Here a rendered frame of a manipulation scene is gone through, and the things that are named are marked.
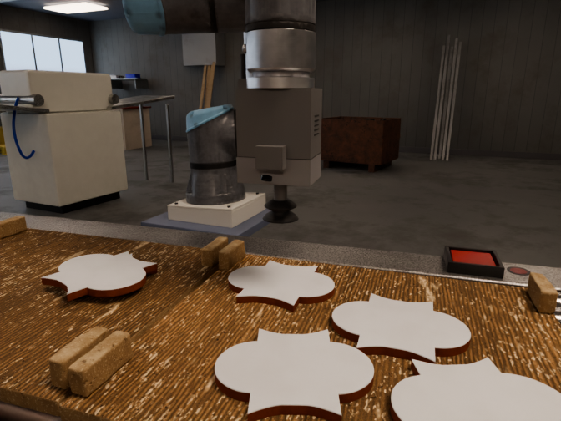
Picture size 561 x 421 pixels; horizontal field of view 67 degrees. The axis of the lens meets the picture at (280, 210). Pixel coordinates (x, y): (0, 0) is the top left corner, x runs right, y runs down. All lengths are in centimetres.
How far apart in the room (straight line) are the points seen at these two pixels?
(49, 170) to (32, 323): 420
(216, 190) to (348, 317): 64
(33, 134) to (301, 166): 441
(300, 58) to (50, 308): 39
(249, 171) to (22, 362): 28
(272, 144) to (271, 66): 8
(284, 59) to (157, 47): 1135
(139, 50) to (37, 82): 756
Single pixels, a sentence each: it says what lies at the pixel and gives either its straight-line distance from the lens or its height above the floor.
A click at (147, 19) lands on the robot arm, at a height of 126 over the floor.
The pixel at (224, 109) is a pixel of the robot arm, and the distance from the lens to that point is 104.
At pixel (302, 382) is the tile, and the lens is 37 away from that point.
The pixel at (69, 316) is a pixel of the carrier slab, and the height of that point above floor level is 94.
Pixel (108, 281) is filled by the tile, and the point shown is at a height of 96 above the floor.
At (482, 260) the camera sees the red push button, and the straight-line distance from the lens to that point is 71.
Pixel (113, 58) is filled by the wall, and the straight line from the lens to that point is 1271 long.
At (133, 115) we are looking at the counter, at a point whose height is 71.
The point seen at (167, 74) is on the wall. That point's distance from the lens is 1159.
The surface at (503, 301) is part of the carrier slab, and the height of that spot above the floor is 94.
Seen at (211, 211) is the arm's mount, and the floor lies 90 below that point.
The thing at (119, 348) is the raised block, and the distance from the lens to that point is 42.
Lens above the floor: 117
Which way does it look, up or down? 15 degrees down
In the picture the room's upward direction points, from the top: straight up
